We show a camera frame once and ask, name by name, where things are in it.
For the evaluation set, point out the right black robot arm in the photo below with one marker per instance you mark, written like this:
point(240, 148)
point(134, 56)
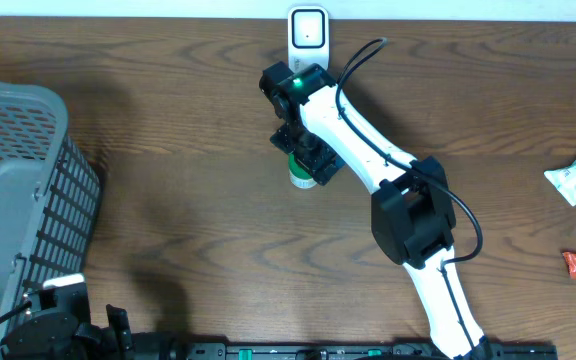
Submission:
point(412, 208)

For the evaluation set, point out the grey plastic mesh basket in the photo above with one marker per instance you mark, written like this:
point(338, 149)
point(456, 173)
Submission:
point(49, 194)

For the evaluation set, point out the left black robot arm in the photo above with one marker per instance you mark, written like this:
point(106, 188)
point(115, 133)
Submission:
point(25, 343)

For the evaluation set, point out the white barcode scanner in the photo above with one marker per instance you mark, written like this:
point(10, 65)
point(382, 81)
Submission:
point(308, 37)

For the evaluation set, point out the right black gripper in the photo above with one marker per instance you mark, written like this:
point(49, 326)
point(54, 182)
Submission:
point(310, 159)

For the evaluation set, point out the green lid jar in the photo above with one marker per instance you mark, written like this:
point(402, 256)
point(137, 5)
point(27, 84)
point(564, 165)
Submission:
point(298, 176)

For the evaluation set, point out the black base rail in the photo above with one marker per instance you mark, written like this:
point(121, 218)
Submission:
point(410, 350)

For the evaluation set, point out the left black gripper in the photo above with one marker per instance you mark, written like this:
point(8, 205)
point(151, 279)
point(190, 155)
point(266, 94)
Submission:
point(102, 344)

